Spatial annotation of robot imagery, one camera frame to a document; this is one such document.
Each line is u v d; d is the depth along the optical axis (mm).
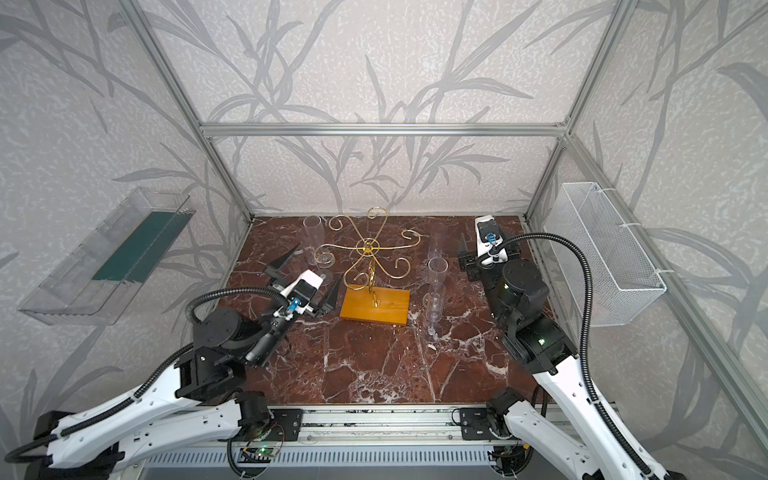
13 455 402
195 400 446
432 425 753
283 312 423
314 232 940
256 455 720
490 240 481
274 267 490
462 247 524
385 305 940
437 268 811
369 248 707
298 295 423
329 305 519
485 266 524
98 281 636
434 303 774
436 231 852
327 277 1031
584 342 423
